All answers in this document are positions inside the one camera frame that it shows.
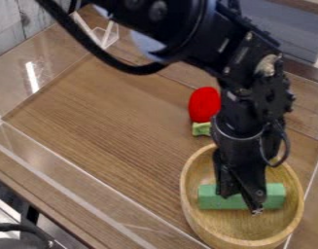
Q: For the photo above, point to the black metal table bracket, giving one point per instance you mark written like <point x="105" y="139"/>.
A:
<point x="38" y="221"/>

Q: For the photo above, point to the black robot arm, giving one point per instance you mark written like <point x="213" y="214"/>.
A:
<point x="209" y="35"/>

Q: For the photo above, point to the clear acrylic corner bracket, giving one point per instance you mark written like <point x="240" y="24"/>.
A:
<point x="105" y="36"/>

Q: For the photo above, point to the brown wooden bowl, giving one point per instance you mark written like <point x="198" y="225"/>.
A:
<point x="232" y="228"/>

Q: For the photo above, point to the red plush strawberry toy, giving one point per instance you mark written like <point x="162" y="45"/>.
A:
<point x="204" y="106"/>

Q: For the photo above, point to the green rectangular block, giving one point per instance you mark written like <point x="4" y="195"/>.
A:
<point x="210" y="201"/>

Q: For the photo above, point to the blue grey sofa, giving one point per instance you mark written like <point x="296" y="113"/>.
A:
<point x="292" y="26"/>

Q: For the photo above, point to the clear acrylic front barrier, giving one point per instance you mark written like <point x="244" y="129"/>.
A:
<point x="98" y="214"/>

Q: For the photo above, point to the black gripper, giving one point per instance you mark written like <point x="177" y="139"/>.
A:
<point x="241" y="158"/>

